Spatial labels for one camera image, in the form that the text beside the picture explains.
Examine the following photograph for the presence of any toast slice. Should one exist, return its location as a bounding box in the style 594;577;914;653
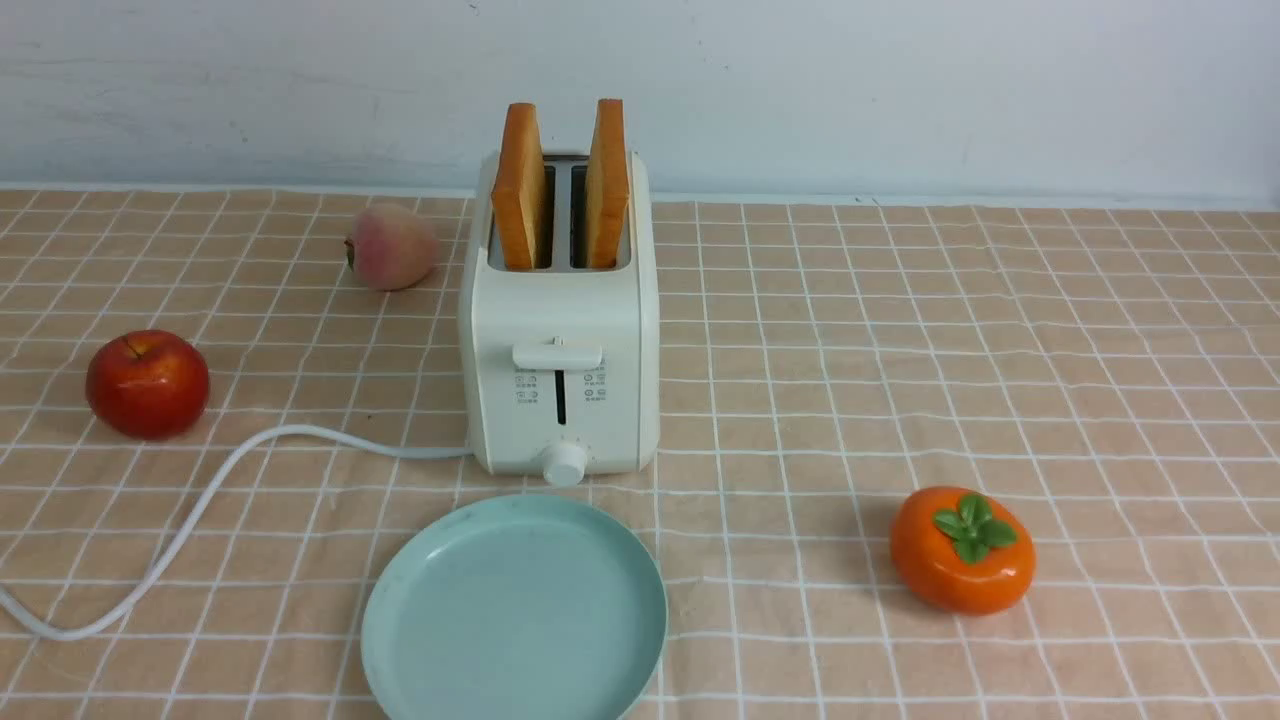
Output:
490;102;547;272
585;97;631;269

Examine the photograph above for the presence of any white two-slot toaster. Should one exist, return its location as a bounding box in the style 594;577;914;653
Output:
458;152;660;487

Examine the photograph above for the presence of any pink peach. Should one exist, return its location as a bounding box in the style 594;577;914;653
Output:
344;202;442;291

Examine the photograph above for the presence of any light blue round plate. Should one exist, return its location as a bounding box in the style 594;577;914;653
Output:
361;495;669;719

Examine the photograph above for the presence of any checkered peach tablecloth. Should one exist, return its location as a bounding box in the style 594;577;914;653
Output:
1;190;1279;719

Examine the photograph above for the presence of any orange persimmon with green leaf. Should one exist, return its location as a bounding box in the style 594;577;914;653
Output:
890;486;1037;616

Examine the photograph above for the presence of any red apple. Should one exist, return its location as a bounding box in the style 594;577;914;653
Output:
84;328;211;441

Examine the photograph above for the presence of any white toaster power cord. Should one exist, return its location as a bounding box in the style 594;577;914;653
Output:
0;424;474;642

